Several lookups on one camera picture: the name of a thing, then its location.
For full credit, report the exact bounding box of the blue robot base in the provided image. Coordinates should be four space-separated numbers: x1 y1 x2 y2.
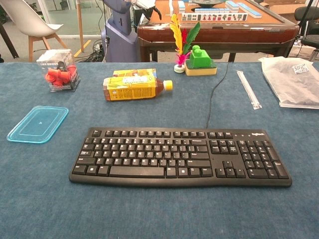
101 0 142 63

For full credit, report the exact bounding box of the black Logitech keyboard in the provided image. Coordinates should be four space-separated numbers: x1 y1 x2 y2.
69 127 293 188

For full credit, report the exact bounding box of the tea bottle with yellow label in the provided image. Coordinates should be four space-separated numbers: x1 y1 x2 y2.
103 76 173 102

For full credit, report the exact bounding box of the yellow snack packet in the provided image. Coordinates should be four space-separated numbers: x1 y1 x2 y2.
112 68 158 79

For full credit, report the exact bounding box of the colourful feather shuttlecock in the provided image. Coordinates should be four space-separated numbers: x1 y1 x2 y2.
169 13 201 74

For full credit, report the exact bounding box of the green toy brick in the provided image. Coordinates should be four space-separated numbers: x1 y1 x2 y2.
188 45 214 69

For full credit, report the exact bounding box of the blue table cloth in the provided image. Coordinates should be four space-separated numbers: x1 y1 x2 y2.
0 61 319 239

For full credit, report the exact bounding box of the clear wrapped straw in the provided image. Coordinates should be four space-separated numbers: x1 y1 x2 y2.
236 70 263 110

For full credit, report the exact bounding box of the brown mahjong table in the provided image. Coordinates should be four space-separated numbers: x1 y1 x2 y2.
137 0 300 63

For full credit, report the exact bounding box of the black idle robot hand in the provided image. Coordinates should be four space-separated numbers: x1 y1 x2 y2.
134 0 162 21

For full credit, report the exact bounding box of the clear box with red pieces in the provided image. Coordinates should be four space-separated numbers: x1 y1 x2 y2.
36 49 82 93

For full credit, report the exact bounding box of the row of face-up mahjong tiles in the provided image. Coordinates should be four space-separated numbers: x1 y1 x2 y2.
181 12 249 22

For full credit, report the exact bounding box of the blue transparent plastic lid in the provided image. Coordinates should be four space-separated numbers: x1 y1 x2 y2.
6 105 70 144

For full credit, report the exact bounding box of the white plastic bag with QR code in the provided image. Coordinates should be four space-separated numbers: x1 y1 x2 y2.
258 56 319 110

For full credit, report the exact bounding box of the white plastic basket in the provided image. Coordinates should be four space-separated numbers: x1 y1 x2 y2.
290 44 319 60

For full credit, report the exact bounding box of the cardboard box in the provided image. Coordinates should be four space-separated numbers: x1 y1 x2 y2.
260 0 309 14

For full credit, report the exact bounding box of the white chair with wooden legs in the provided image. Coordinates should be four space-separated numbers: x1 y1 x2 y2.
0 0 68 62

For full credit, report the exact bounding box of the black tripod stand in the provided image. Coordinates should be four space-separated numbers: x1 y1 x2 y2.
286 0 315 58

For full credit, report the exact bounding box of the black keyboard cable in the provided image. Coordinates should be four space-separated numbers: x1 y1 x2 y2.
205 61 231 129

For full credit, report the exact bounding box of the wooden post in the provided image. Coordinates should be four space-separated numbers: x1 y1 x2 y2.
75 0 85 52

